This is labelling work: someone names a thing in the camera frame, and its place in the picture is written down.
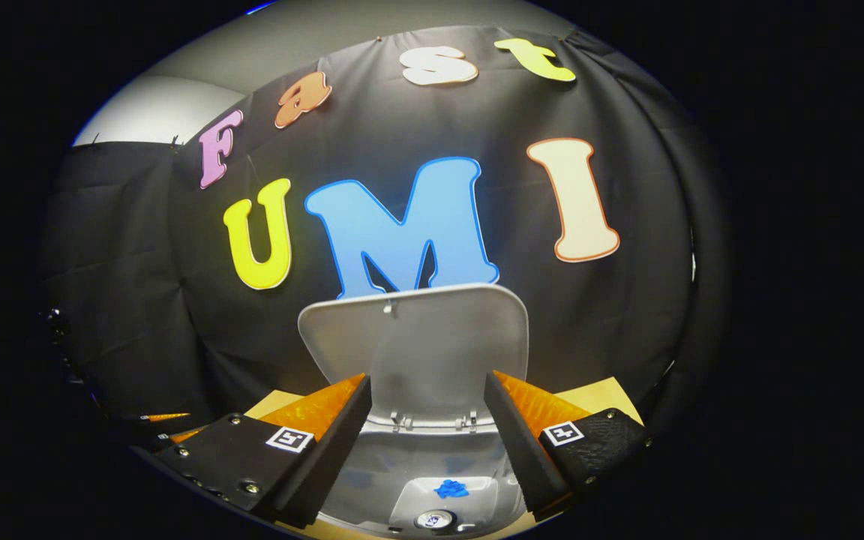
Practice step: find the wooden desktop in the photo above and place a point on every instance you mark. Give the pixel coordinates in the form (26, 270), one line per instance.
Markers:
(604, 397)

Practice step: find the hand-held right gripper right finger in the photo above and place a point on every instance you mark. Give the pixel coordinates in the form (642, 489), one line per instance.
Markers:
(522, 457)

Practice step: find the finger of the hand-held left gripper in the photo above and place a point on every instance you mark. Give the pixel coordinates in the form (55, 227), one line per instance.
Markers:
(184, 434)
(166, 416)

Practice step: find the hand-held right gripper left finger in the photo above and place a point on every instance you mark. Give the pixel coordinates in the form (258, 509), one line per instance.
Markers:
(334, 457)

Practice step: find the white desktop garbage bin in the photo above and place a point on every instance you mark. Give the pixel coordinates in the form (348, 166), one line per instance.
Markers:
(432, 352)

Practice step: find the silver pop can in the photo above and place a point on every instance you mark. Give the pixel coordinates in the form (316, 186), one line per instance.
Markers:
(435, 519)

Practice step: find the blue paper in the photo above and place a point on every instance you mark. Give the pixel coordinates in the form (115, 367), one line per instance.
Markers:
(451, 489)

